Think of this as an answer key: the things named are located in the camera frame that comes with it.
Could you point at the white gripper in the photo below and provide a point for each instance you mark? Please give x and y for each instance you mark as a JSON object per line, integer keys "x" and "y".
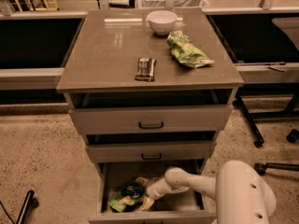
{"x": 151, "y": 191}

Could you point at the green rice chip bag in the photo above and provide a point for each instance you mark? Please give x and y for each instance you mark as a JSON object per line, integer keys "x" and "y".
{"x": 131, "y": 194}

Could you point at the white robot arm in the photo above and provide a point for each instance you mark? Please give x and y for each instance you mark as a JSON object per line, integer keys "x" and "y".
{"x": 241, "y": 195}

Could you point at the bottom grey drawer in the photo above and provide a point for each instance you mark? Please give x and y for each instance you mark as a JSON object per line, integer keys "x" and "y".
{"x": 183, "y": 208}

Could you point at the grey drawer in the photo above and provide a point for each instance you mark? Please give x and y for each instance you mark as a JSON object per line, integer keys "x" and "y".
{"x": 167, "y": 119}
{"x": 151, "y": 151}
{"x": 183, "y": 208}

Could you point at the middle grey drawer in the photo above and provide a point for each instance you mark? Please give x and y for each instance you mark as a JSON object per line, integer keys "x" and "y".
{"x": 151, "y": 151}

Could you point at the top grey drawer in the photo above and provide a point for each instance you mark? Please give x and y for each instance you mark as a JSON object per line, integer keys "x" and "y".
{"x": 167, "y": 119}

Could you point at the grey drawer cabinet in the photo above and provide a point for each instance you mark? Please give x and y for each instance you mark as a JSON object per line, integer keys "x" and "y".
{"x": 100, "y": 72}

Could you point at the green snack bag on counter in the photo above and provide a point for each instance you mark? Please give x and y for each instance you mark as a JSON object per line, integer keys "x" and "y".
{"x": 185, "y": 52}

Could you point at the black chair leg caster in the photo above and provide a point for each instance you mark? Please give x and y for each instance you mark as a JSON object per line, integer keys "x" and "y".
{"x": 261, "y": 168}

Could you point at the black pole lower left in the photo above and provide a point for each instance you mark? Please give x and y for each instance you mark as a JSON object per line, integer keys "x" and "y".
{"x": 30, "y": 202}

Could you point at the dark snack bar packet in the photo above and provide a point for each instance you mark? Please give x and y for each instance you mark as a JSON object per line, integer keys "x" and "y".
{"x": 145, "y": 69}

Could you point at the black stand leg with caster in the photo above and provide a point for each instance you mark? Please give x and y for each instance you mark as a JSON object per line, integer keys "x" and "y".
{"x": 258, "y": 141}

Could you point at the white ceramic bowl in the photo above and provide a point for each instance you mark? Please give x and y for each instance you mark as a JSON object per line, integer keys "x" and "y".
{"x": 162, "y": 22}

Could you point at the metal rail left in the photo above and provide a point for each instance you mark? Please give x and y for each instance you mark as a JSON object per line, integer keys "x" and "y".
{"x": 29, "y": 79}

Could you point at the metal rail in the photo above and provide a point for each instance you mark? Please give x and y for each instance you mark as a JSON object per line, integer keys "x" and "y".
{"x": 268, "y": 73}
{"x": 29, "y": 79}

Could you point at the metal rail right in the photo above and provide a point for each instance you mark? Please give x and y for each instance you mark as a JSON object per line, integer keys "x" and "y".
{"x": 268, "y": 73}

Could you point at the white wire basket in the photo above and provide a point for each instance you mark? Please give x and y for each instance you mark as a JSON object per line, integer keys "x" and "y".
{"x": 174, "y": 3}

